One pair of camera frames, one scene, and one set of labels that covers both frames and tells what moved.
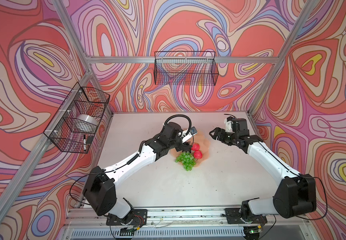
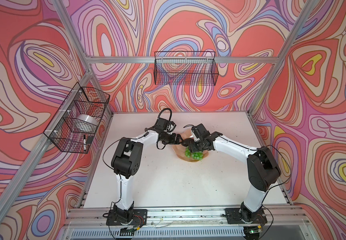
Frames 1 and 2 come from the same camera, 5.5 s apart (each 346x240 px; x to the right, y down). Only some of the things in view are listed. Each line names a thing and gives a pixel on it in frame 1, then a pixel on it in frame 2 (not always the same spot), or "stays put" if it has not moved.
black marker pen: [84, 143] stays put
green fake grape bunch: [187, 159] → [196, 155]
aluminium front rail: [84, 218] stays put
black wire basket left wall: [73, 127] stays put
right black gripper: [216, 130] → [192, 146]
